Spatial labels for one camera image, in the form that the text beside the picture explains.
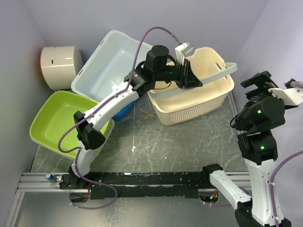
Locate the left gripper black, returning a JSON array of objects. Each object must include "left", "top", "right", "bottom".
[{"left": 156, "top": 59, "right": 205, "bottom": 90}]

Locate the beige perforated plastic basket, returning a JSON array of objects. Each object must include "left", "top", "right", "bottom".
[{"left": 148, "top": 47, "right": 238, "bottom": 125}]

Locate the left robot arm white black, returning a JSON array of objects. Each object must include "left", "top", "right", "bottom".
[{"left": 71, "top": 43, "right": 203, "bottom": 189}]

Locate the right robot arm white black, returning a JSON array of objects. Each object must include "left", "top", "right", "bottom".
[{"left": 201, "top": 71, "right": 292, "bottom": 227}]

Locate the white cylindrical container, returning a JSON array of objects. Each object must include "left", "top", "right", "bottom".
[{"left": 40, "top": 46, "right": 83, "bottom": 90}]

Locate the small yellow stick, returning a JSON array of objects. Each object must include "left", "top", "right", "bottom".
[{"left": 139, "top": 109, "right": 155, "bottom": 117}]

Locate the blue plastic tray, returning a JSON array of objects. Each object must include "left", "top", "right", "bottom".
[{"left": 112, "top": 101, "right": 136, "bottom": 121}]

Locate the white plastic tub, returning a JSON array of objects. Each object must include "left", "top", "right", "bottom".
[{"left": 71, "top": 30, "right": 139, "bottom": 102}]

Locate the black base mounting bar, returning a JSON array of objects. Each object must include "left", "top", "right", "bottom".
[{"left": 59, "top": 172, "right": 214, "bottom": 200}]

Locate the green plastic basin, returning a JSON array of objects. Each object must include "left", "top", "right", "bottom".
[{"left": 29, "top": 90, "right": 97, "bottom": 160}]

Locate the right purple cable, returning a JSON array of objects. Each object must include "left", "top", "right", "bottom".
[{"left": 205, "top": 80, "right": 303, "bottom": 222}]

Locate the purple cable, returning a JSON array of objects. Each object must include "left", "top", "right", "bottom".
[
  {"left": 205, "top": 80, "right": 303, "bottom": 222},
  {"left": 58, "top": 26, "right": 183, "bottom": 210}
]

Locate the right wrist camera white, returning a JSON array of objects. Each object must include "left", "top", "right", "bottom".
[{"left": 268, "top": 79, "right": 303, "bottom": 110}]

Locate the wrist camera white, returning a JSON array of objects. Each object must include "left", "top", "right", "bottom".
[
  {"left": 268, "top": 79, "right": 303, "bottom": 110},
  {"left": 175, "top": 42, "right": 193, "bottom": 65}
]

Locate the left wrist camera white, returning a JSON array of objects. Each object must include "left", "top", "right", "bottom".
[{"left": 175, "top": 42, "right": 193, "bottom": 65}]

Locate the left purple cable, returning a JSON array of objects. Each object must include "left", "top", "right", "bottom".
[{"left": 58, "top": 26, "right": 183, "bottom": 210}]

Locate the aluminium rail frame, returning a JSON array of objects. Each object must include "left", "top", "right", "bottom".
[{"left": 4, "top": 172, "right": 256, "bottom": 227}]

